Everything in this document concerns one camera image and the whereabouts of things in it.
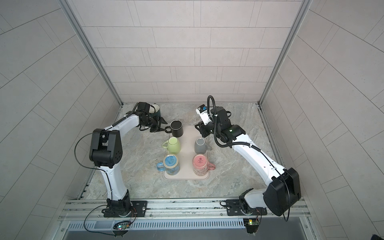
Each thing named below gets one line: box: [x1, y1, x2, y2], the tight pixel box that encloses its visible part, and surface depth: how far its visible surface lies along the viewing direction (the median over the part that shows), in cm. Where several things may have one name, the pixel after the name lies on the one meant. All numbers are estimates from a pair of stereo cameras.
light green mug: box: [162, 136, 181, 155], surface depth 87 cm
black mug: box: [164, 120, 184, 138], surface depth 95 cm
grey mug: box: [194, 137, 212, 154], surface depth 87 cm
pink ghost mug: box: [192, 154, 216, 177], surface depth 77 cm
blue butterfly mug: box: [156, 154, 181, 176], surface depth 77 cm
